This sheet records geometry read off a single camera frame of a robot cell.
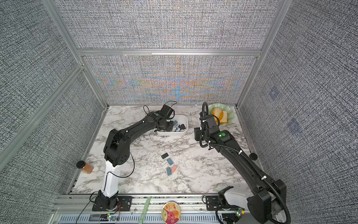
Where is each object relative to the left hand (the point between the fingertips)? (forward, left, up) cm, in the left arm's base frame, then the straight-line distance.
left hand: (173, 125), depth 95 cm
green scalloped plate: (+21, -42, -5) cm, 47 cm away
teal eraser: (-22, +2, -8) cm, 23 cm away
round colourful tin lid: (-49, +2, -4) cm, 49 cm away
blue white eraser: (+1, -3, -6) cm, 7 cm away
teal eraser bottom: (-28, +3, -8) cm, 29 cm away
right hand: (-11, -15, +13) cm, 23 cm away
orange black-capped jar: (-25, +51, -2) cm, 57 cm away
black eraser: (+5, -8, -9) cm, 13 cm away
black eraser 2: (-18, +6, -8) cm, 20 cm away
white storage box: (+10, -6, -6) cm, 13 cm away
